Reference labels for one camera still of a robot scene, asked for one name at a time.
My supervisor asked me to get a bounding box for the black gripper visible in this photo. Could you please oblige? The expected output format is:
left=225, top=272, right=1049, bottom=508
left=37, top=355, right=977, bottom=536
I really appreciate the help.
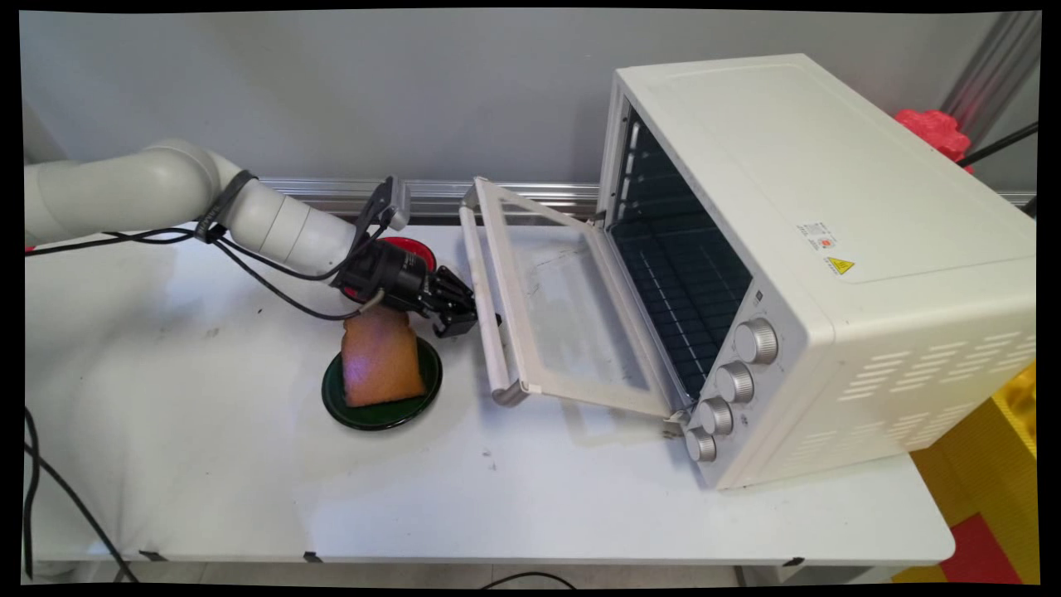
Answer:
left=335, top=240, right=480, bottom=337

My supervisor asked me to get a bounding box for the white glass oven door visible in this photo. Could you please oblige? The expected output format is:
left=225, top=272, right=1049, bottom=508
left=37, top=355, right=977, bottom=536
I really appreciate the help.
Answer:
left=458, top=176, right=689, bottom=420

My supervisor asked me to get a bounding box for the red bowl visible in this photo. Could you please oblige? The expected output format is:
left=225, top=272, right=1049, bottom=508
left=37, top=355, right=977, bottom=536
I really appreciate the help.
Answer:
left=343, top=236, right=438, bottom=301

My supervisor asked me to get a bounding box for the brown toast slice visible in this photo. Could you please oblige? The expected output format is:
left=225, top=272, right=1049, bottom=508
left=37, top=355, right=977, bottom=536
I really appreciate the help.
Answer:
left=342, top=308, right=427, bottom=409

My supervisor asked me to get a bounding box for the dark green plate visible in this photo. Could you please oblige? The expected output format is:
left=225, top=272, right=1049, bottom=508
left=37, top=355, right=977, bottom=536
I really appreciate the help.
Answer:
left=321, top=335, right=443, bottom=432

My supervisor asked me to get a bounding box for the silver oven knob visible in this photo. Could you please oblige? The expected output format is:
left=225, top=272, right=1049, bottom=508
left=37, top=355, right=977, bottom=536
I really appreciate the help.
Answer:
left=695, top=396, right=735, bottom=436
left=684, top=426, right=718, bottom=464
left=715, top=361, right=755, bottom=405
left=733, top=318, right=779, bottom=365

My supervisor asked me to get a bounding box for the white printed label sticker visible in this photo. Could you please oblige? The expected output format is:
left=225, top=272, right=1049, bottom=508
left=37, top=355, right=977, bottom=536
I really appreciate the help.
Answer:
left=797, top=221, right=838, bottom=252

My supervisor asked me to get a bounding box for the white toaster oven body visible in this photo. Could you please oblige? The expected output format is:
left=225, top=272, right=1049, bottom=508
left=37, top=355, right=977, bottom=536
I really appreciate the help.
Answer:
left=597, top=54, right=1038, bottom=492

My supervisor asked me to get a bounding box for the red plastic knobbed object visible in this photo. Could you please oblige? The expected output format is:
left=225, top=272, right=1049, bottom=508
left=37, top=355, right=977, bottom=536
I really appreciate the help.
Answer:
left=893, top=108, right=972, bottom=172

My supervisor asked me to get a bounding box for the yellow foam mat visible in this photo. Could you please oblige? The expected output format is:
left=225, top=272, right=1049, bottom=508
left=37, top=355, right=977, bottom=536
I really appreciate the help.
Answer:
left=891, top=396, right=1041, bottom=585

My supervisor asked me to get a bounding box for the red foam mat tile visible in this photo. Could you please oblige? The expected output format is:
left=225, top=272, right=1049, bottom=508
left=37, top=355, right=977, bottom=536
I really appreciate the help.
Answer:
left=937, top=512, right=1023, bottom=585

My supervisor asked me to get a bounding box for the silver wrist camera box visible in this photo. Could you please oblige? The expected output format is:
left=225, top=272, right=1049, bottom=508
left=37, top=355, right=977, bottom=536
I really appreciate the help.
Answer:
left=377, top=176, right=412, bottom=232

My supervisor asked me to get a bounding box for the dark wire oven rack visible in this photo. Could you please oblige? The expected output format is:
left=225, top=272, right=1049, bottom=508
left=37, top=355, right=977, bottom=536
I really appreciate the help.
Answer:
left=613, top=211, right=752, bottom=396

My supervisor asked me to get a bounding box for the black looped cable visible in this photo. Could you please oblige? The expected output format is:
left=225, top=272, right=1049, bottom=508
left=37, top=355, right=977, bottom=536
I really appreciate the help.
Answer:
left=481, top=570, right=578, bottom=591

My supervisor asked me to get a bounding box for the black floor cable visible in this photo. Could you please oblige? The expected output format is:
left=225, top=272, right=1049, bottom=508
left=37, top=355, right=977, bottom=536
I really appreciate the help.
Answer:
left=23, top=405, right=142, bottom=585

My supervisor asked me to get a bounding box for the thin black cable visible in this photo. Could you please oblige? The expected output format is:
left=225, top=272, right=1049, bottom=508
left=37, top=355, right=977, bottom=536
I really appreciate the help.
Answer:
left=955, top=120, right=1039, bottom=170

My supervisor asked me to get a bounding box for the aluminium frame post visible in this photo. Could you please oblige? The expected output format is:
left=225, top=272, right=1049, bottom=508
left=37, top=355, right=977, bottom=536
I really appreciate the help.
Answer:
left=939, top=10, right=1042, bottom=150

